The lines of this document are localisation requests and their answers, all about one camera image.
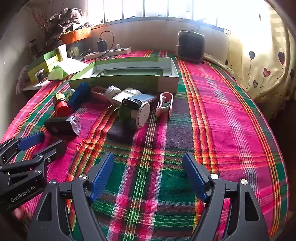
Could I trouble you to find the white power strip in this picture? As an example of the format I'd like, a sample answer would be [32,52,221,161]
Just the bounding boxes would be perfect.
[84,47,131,60]

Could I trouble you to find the heart-patterned curtain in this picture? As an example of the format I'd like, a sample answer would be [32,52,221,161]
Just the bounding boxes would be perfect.
[225,5,295,121]

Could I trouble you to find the blue stapler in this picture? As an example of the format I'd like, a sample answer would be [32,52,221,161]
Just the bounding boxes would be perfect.
[68,82,91,112]

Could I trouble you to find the black bike light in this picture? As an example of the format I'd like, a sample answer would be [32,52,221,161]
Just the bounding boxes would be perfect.
[44,116,81,141]

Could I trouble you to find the dried branches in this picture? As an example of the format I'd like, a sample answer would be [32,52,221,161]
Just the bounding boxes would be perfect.
[24,5,50,35]

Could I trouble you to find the white cloth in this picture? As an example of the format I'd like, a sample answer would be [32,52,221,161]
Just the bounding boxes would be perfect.
[17,66,29,87]

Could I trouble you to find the white small carton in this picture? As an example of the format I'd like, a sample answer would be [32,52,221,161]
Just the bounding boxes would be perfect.
[57,44,68,62]

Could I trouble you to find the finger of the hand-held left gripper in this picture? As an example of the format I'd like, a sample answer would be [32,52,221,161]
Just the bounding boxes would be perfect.
[0,131,46,165]
[0,140,67,173]

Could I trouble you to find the pink cable clip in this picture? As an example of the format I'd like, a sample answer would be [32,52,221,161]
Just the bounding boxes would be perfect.
[155,92,174,118]
[91,86,109,103]

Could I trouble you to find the clear plastic container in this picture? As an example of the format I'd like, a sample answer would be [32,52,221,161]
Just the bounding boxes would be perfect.
[66,41,93,58]

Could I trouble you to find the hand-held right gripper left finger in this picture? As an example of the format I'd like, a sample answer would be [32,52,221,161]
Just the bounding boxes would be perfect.
[26,152,115,241]

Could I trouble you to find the white power adapter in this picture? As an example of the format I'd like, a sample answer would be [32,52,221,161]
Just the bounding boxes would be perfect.
[109,87,142,109]

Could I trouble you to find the barred window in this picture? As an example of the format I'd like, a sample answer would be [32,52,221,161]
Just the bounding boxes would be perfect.
[88,0,232,27]

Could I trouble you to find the plaid blanket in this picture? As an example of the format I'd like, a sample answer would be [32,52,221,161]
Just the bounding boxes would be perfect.
[0,49,289,241]

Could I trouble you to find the small grey heater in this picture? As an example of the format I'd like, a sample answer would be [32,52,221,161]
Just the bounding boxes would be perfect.
[176,30,206,63]

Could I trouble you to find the green and yellow box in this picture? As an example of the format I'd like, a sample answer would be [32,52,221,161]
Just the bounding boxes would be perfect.
[26,47,64,83]

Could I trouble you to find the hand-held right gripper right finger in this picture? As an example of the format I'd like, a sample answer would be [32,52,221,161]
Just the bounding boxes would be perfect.
[182,152,270,241]

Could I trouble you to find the white ribbed cylinder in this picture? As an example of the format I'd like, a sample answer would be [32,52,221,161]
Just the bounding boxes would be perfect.
[105,85,121,99]

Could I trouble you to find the red-capped green bottle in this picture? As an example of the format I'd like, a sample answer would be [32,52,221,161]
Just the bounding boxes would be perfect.
[52,93,71,117]

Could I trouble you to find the tall dark glass jar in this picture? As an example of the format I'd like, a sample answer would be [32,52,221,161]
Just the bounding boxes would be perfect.
[29,39,38,58]

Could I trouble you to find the green tissue pack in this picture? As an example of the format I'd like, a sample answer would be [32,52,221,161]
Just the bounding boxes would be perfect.
[47,64,68,81]

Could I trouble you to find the orange plastic tray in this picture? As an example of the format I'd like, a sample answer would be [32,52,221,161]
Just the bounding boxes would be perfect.
[60,27,93,44]

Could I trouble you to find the green and white knob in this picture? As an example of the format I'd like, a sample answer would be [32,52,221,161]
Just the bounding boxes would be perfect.
[118,102,152,128]

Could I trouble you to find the person's left hand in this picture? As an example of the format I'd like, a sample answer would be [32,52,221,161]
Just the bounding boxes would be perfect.
[12,205,25,220]

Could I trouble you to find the white paper sheet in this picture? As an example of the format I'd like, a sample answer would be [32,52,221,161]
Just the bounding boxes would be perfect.
[59,58,90,76]

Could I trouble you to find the green cardboard box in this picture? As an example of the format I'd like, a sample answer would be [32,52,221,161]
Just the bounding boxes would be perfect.
[68,57,180,94]

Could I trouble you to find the white and grey small gadget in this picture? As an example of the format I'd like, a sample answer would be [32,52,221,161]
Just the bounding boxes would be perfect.
[122,93,158,110]

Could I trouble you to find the black charger cable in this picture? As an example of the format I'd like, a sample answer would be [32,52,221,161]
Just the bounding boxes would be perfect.
[99,31,115,57]

